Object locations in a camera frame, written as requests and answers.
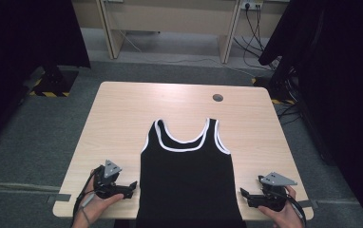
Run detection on black stand base hazard tape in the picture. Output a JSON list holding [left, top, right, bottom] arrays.
[[251, 75, 297, 105], [28, 65, 80, 99]]

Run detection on white wall power outlet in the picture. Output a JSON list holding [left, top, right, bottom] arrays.
[[239, 0, 264, 10]]

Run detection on left hand-held gripper cable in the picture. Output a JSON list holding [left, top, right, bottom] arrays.
[[70, 164, 105, 228]]

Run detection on beige floor strip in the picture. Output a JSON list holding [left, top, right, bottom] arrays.
[[0, 181, 62, 195]]

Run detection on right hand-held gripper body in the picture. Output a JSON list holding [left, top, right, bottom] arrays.
[[258, 171, 298, 213]]

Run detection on right hand-held gripper cable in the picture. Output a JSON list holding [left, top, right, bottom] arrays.
[[284, 189, 308, 228]]

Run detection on person's right hand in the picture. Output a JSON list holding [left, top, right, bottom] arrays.
[[258, 185, 298, 228]]

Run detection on black tank top white trim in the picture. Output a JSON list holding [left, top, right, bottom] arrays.
[[135, 118, 248, 228]]

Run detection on black curtain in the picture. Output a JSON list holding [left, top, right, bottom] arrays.
[[258, 0, 363, 228], [0, 0, 91, 150]]

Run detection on hand-held gripper cable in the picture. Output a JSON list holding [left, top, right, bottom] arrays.
[[284, 189, 308, 228], [70, 164, 105, 228]]

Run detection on thin white floor cable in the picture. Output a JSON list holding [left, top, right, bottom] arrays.
[[118, 28, 258, 79]]

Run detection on beige wooden desk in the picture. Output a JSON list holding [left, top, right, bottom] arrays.
[[95, 0, 243, 65]]

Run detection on black power cables bundle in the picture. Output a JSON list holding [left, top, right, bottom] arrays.
[[232, 4, 282, 71]]

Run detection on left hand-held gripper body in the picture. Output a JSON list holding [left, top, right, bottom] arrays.
[[92, 159, 124, 200]]

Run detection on black floor cables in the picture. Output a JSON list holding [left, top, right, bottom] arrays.
[[277, 104, 302, 126]]

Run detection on grey tape piece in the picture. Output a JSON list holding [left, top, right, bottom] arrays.
[[46, 193, 72, 204], [296, 199, 319, 210]]

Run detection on person's left hand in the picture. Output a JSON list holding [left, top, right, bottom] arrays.
[[80, 168, 124, 220]]

